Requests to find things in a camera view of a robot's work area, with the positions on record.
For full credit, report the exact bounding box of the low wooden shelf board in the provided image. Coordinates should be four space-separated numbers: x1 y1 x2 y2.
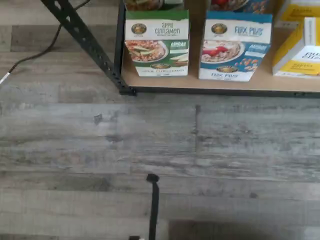
121 0 320 92

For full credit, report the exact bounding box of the black metal shelf frame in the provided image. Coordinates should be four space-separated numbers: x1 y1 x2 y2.
41 0 320 99

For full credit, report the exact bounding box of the green apple cinnamon oatmeal box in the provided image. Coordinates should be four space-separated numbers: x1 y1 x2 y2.
123 0 186 12
124 9 190 78

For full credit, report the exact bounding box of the blue white flax plus box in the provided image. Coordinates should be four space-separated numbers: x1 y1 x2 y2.
209 0 271 14
198 11 273 82

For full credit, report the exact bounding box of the black power cable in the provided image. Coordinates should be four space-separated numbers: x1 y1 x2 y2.
0 0 91 85

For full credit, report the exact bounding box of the black rod with knob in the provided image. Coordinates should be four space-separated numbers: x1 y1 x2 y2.
146 173 160 240

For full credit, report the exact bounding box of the yellow purely elizabeth box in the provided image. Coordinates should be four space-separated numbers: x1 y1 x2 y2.
271 16 320 78
273 0 320 30

